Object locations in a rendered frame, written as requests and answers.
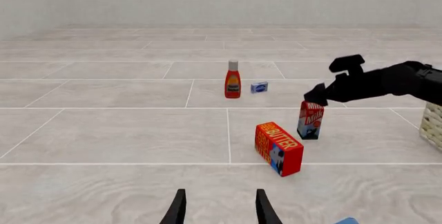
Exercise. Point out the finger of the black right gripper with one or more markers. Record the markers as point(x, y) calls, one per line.
point(319, 87)
point(317, 97)

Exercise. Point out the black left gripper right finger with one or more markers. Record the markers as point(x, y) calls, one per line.
point(265, 212)

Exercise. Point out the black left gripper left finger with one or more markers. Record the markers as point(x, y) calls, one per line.
point(177, 212)

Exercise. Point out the pale woven basket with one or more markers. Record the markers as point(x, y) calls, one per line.
point(432, 128)

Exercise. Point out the small blue white box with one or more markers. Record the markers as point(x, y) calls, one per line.
point(259, 87)

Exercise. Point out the red butter box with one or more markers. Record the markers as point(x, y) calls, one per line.
point(281, 148)

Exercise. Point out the blue flat object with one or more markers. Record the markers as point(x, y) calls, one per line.
point(347, 221)

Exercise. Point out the red ketchup bottle grey cap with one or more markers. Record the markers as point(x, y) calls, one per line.
point(233, 86)

